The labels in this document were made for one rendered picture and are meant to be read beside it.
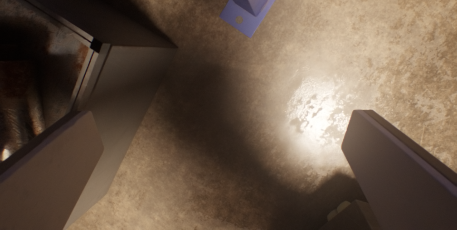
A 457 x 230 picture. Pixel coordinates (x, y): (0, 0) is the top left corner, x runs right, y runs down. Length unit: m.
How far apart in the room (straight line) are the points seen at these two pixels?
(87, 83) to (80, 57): 0.06
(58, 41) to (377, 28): 0.60
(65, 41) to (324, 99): 0.52
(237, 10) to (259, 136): 0.31
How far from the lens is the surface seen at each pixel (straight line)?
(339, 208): 0.66
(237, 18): 0.56
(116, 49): 0.40
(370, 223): 0.56
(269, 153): 0.61
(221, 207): 0.72
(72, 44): 0.43
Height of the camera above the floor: 0.56
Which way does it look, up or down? 74 degrees down
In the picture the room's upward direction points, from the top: 139 degrees counter-clockwise
